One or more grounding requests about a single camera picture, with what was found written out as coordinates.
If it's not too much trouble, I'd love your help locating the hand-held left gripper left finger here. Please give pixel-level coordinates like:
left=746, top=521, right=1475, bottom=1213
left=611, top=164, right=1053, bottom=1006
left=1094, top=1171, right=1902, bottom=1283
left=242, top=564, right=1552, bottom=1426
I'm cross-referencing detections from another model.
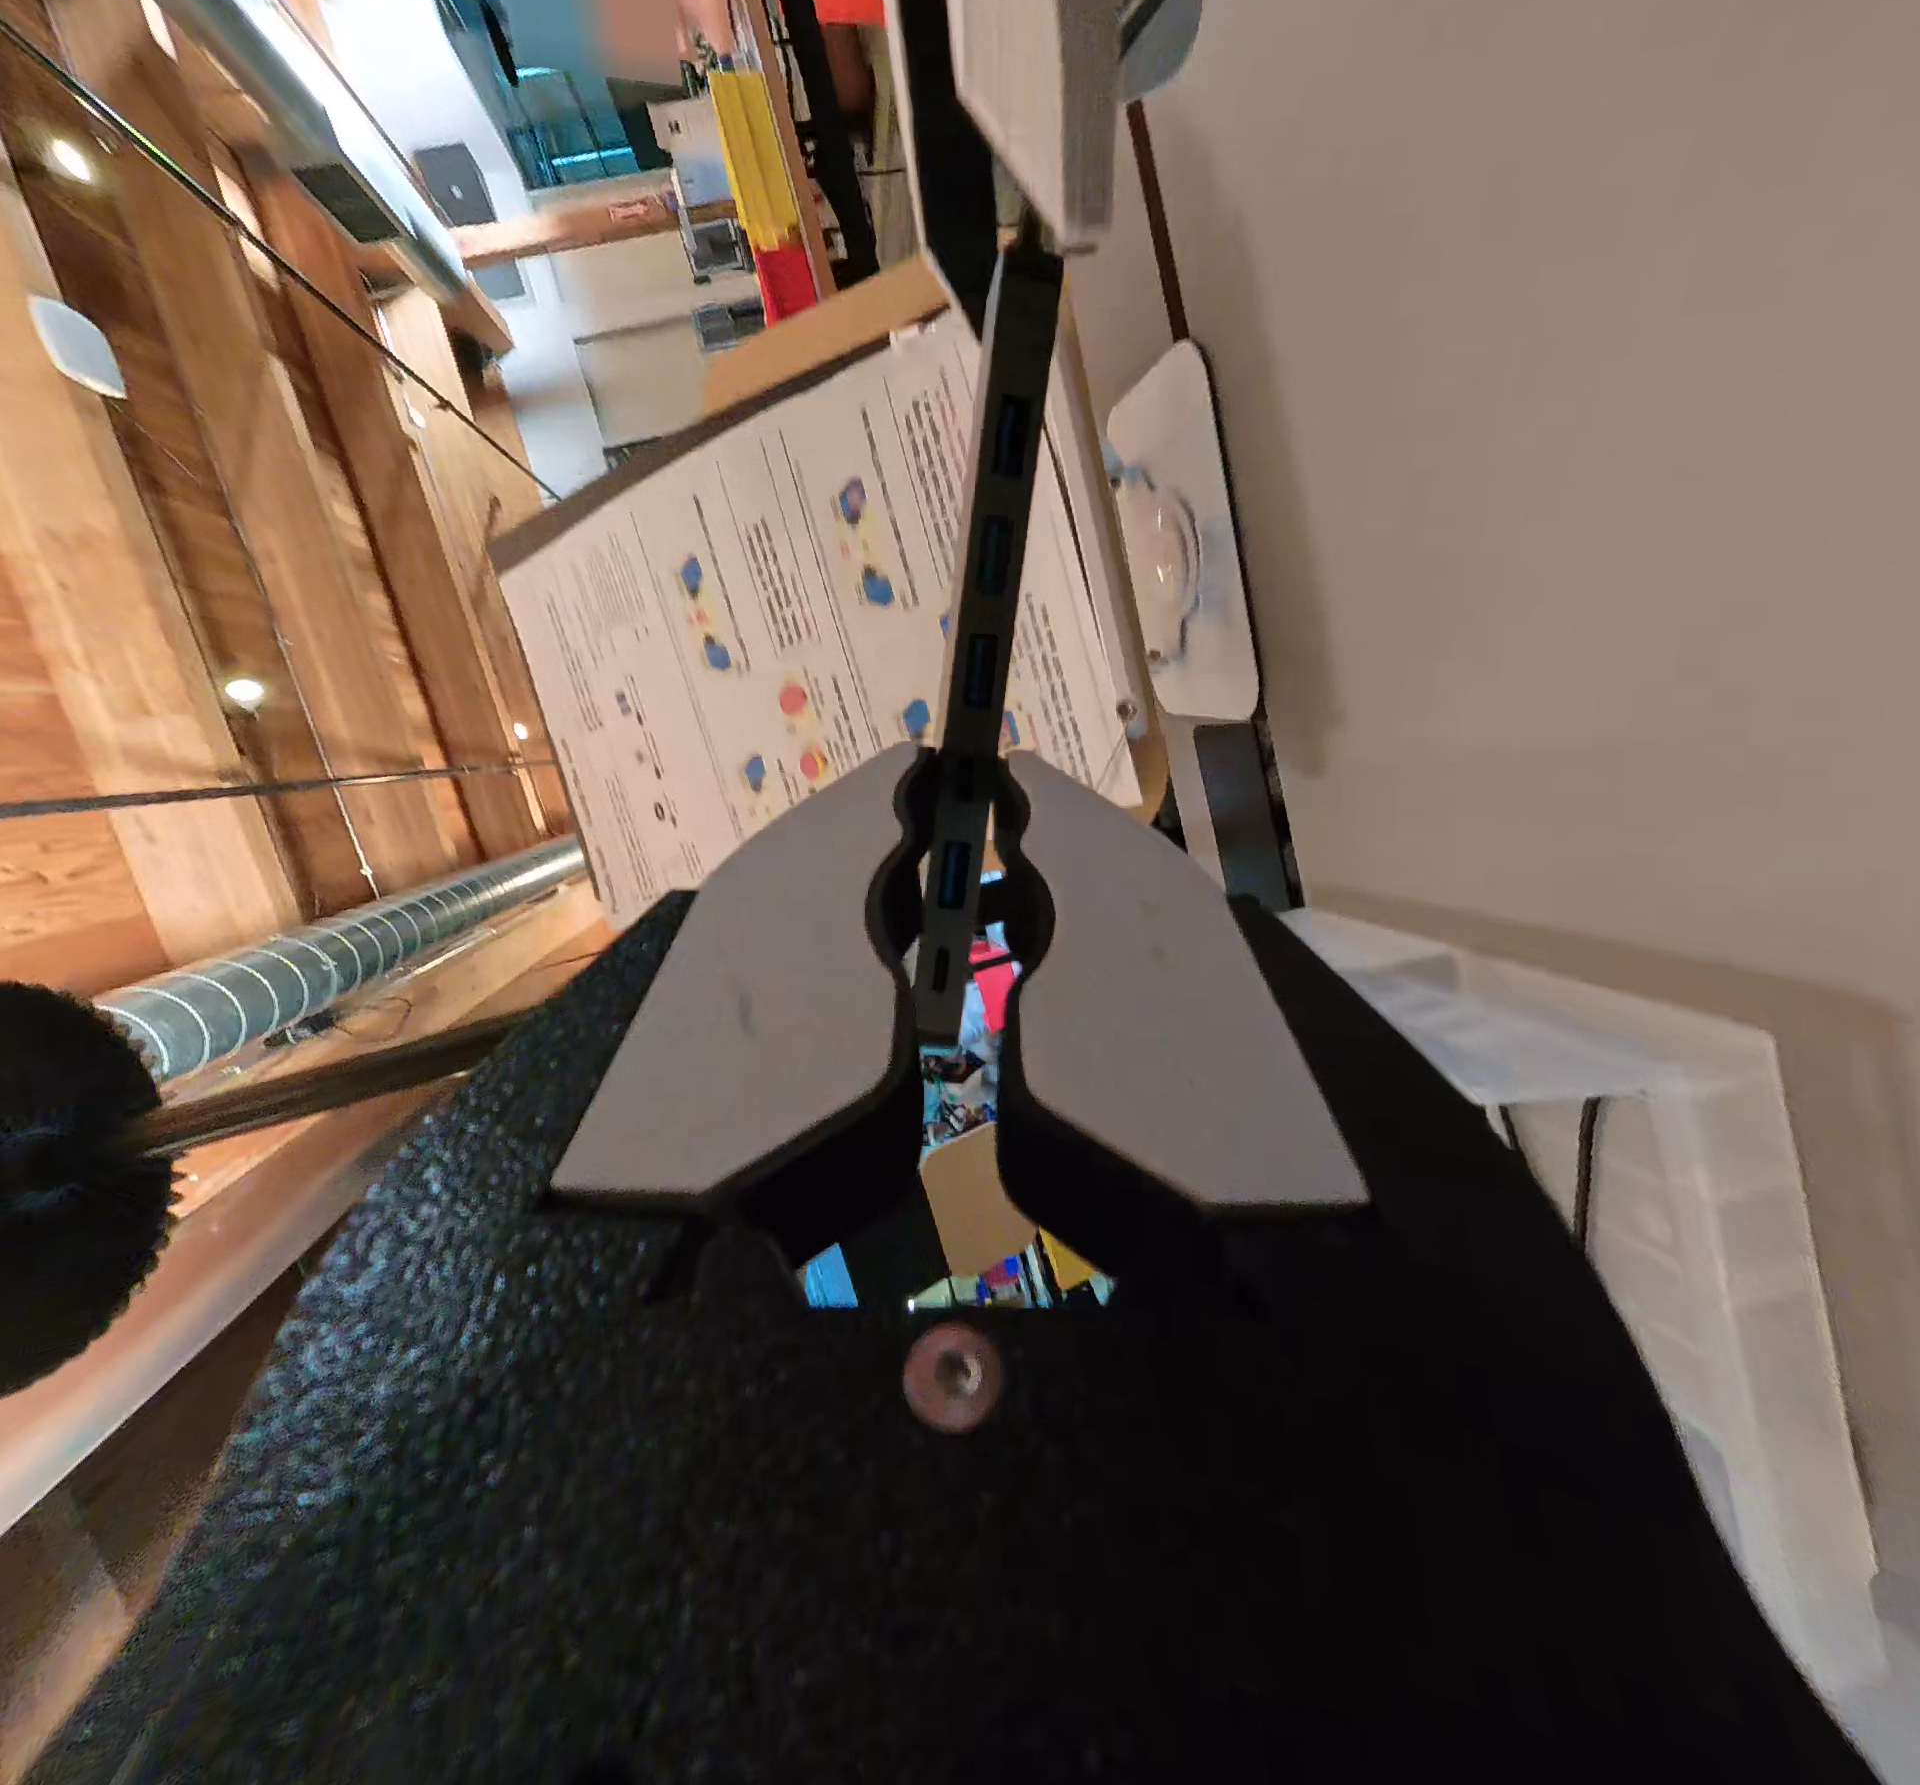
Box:
left=547, top=743, right=924, bottom=1268

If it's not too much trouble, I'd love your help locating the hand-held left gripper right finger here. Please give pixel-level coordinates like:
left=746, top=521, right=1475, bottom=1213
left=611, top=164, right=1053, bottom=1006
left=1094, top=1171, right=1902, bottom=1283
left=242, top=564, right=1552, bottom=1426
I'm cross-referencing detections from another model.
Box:
left=990, top=750, right=1371, bottom=1268

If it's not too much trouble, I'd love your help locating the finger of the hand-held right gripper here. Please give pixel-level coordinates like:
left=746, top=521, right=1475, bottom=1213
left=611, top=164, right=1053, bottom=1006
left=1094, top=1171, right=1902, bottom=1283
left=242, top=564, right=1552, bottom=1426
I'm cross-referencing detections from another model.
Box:
left=870, top=0, right=1129, bottom=260

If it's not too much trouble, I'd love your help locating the grey USB hub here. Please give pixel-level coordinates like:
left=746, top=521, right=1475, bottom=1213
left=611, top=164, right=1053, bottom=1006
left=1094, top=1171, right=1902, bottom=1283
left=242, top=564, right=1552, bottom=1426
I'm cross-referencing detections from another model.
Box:
left=906, top=232, right=1070, bottom=1041

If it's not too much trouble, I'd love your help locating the clear plastic box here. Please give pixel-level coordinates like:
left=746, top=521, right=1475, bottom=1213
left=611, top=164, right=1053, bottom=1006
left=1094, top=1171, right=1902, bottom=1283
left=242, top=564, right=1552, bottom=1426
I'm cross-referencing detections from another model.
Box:
left=1283, top=900, right=1901, bottom=1785

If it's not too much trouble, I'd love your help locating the grey desk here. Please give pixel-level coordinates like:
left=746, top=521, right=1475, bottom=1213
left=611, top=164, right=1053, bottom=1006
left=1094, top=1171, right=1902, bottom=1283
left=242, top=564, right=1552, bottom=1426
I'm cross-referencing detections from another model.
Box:
left=1050, top=0, right=1920, bottom=1785

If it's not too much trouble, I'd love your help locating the yellow red bin stack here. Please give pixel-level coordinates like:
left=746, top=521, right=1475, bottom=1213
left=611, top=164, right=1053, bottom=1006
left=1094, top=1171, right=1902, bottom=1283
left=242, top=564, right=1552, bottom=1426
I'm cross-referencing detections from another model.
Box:
left=704, top=51, right=835, bottom=325

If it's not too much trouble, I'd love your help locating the wooden document stand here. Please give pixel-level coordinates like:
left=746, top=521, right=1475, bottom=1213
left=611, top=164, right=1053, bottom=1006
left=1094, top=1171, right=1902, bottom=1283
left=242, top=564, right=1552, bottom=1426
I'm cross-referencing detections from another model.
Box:
left=487, top=262, right=1267, bottom=924

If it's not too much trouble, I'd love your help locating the silver ventilation duct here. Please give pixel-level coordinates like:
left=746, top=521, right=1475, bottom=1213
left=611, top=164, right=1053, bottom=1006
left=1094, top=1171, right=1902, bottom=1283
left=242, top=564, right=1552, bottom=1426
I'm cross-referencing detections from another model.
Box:
left=91, top=836, right=591, bottom=1084

